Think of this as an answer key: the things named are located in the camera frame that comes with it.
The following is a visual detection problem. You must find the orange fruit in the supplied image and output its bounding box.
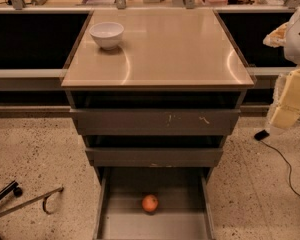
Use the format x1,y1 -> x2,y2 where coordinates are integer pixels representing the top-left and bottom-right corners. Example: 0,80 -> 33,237
142,194 -> 159,213

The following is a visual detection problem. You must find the grey drawer cabinet with counter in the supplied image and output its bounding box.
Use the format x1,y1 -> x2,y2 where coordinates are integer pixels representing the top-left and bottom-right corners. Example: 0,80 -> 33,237
60,7 -> 257,240

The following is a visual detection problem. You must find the grey open bottom drawer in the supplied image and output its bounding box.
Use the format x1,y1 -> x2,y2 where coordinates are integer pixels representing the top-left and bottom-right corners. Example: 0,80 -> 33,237
93,167 -> 215,240

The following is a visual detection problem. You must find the black power adapter with cable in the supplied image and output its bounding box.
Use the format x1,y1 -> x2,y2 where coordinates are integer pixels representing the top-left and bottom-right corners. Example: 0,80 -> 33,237
253,130 -> 300,198

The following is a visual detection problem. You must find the grey middle drawer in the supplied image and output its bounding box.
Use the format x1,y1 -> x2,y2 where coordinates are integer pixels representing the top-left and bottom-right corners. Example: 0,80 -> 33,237
86,148 -> 223,167

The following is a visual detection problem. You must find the white ceramic bowl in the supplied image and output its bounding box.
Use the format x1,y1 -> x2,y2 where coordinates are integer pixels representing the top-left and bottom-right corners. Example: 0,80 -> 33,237
89,22 -> 124,50

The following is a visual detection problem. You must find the black metal stand leg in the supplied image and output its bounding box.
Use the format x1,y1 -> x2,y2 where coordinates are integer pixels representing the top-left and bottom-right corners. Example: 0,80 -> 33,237
0,181 -> 23,201

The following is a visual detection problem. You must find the white covered gripper body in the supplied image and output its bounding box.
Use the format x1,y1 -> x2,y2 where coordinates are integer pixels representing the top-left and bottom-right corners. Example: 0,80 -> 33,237
284,7 -> 300,65

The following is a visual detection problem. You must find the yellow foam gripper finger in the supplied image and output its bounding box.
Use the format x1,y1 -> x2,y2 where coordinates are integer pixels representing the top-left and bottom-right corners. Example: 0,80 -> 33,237
263,23 -> 288,48
269,67 -> 300,129

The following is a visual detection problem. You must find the grey top drawer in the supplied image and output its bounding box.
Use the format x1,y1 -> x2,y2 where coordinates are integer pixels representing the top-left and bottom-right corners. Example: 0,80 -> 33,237
70,109 -> 240,136

